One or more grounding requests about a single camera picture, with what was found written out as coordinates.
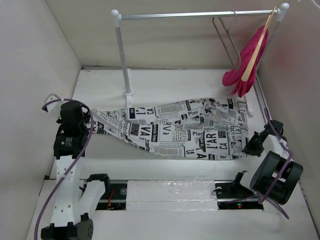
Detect newspaper print trousers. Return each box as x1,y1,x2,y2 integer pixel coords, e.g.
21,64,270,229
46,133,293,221
91,97,249,161

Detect grey metal hanger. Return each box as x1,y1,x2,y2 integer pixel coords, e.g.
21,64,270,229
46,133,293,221
211,10,242,71

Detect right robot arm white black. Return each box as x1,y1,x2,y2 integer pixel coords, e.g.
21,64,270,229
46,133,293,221
231,120,303,206

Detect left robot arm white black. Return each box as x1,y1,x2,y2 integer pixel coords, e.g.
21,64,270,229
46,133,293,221
33,98,112,240

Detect wooden hanger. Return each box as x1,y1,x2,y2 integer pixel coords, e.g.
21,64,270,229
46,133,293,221
241,7,276,82

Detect white metal clothes rack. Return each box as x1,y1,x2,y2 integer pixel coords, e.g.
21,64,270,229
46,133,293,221
110,2,290,117

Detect pink garment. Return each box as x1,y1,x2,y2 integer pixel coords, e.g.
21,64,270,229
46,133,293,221
222,25,269,98

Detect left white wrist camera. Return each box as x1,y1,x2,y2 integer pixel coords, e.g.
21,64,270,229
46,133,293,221
44,93,64,119

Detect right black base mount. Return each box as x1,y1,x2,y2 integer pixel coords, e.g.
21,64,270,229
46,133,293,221
211,182,264,210

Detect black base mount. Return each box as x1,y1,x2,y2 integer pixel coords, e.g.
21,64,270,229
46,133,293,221
79,182,128,211
211,182,264,210

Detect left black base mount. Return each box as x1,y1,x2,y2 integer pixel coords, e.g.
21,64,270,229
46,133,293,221
79,182,128,211

